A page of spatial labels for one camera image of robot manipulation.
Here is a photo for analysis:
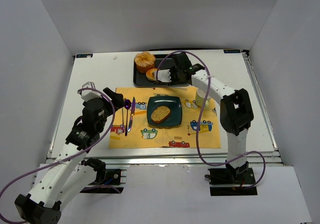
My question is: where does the orange glazed donut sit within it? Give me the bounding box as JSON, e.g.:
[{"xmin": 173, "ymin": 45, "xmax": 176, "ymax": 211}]
[{"xmin": 145, "ymin": 68, "xmax": 157, "ymax": 82}]

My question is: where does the sliced seeded bread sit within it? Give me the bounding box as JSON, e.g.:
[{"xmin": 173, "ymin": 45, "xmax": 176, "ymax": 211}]
[{"xmin": 151, "ymin": 105, "xmax": 172, "ymax": 124}]

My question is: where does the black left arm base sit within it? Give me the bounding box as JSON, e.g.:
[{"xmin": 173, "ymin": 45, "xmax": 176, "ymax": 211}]
[{"xmin": 80, "ymin": 157, "xmax": 125, "ymax": 194}]

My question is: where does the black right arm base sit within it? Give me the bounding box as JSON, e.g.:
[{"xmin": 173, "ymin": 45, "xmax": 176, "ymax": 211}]
[{"xmin": 204, "ymin": 168, "xmax": 258, "ymax": 197}]

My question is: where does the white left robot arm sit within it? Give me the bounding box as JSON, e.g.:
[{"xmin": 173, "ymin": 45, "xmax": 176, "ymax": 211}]
[{"xmin": 14, "ymin": 86, "xmax": 124, "ymax": 224}]

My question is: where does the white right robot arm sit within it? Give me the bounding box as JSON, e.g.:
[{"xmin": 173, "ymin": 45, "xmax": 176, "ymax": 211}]
[{"xmin": 169, "ymin": 52, "xmax": 254, "ymax": 181}]

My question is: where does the purple iridescent spoon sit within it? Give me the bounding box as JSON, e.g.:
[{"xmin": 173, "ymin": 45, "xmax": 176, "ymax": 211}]
[{"xmin": 124, "ymin": 99, "xmax": 132, "ymax": 136}]

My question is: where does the iridescent table knife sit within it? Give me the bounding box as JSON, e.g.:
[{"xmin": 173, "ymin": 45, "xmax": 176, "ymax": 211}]
[{"xmin": 127, "ymin": 97, "xmax": 136, "ymax": 132}]

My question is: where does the black baking tray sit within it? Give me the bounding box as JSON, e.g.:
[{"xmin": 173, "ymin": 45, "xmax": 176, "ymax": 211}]
[{"xmin": 132, "ymin": 53, "xmax": 193, "ymax": 88}]

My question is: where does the yellow vehicle print placemat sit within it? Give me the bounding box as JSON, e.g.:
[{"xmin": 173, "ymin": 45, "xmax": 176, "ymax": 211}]
[{"xmin": 109, "ymin": 86, "xmax": 221, "ymax": 149}]

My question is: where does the teal square plate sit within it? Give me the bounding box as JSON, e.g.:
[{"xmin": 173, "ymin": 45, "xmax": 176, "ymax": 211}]
[{"xmin": 146, "ymin": 96, "xmax": 183, "ymax": 128}]

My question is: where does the pale yellow mug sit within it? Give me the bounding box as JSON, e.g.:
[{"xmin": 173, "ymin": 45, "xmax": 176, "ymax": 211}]
[{"xmin": 195, "ymin": 88, "xmax": 212, "ymax": 108}]

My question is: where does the large orange swirl bun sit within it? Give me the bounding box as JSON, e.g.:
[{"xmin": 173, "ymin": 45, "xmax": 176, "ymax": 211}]
[{"xmin": 134, "ymin": 51, "xmax": 156, "ymax": 74}]

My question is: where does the left blue corner label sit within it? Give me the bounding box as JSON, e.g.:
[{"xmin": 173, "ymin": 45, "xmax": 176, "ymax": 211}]
[{"xmin": 75, "ymin": 53, "xmax": 93, "ymax": 59}]

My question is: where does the blue corner label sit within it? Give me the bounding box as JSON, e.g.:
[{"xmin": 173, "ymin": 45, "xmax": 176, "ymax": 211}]
[
  {"xmin": 223, "ymin": 49, "xmax": 241, "ymax": 54},
  {"xmin": 75, "ymin": 53, "xmax": 93, "ymax": 59}
]

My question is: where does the right blue corner label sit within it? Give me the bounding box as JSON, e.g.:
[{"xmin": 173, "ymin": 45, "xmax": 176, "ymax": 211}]
[{"xmin": 223, "ymin": 49, "xmax": 241, "ymax": 54}]

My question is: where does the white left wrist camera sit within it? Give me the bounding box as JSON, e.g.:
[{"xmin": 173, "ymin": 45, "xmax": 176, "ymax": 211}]
[{"xmin": 80, "ymin": 81, "xmax": 101, "ymax": 102}]

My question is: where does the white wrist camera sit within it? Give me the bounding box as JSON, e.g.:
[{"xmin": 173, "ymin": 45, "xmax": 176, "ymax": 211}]
[
  {"xmin": 155, "ymin": 69, "xmax": 172, "ymax": 83},
  {"xmin": 80, "ymin": 81, "xmax": 101, "ymax": 102}
]

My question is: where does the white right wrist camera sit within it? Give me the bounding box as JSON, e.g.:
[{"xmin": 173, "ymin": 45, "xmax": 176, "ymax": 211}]
[{"xmin": 155, "ymin": 69, "xmax": 172, "ymax": 83}]

